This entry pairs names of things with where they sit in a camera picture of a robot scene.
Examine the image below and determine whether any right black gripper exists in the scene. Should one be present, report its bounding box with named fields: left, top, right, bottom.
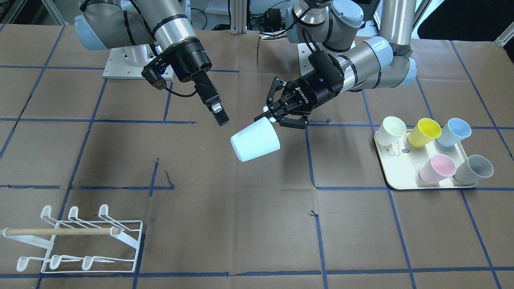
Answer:
left=159, top=38, right=230, bottom=126

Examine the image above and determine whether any yellow cup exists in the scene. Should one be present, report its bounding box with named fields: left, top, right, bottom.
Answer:
left=408, top=118, right=442, bottom=148

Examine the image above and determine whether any cream plastic tray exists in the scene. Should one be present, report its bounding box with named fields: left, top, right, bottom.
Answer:
left=374, top=129, right=477, bottom=190

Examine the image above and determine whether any grey cup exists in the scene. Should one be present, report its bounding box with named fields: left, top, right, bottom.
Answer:
left=454, top=155, right=494, bottom=185

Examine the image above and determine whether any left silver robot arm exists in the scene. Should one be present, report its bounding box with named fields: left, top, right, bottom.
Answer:
left=255, top=0, right=417, bottom=129

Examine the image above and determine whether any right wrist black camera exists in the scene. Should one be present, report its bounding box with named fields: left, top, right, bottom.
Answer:
left=141, top=66, right=167, bottom=90

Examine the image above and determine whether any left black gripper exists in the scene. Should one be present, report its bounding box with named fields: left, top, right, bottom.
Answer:
left=254, top=71, right=342, bottom=130

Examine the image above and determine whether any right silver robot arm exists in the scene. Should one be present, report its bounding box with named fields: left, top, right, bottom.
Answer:
left=75, top=0, right=229, bottom=126

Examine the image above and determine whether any pink cup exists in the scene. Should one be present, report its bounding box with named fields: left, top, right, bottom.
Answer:
left=419, top=154, right=457, bottom=183

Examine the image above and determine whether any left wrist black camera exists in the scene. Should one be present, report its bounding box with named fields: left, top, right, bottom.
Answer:
left=308, top=51, right=345, bottom=93

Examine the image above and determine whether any light blue cup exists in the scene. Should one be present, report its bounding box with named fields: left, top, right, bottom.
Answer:
left=436, top=118, right=472, bottom=148
left=230, top=117, right=281, bottom=162

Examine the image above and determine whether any wrist black camera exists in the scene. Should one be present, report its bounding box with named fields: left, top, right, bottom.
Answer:
left=308, top=51, right=345, bottom=93
left=141, top=66, right=167, bottom=90

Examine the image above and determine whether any cream white cup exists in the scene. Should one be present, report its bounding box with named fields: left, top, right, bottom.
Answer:
left=375, top=116, right=406, bottom=146

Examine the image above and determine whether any white wire cup rack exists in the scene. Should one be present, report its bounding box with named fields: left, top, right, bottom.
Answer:
left=2, top=204, right=143, bottom=275

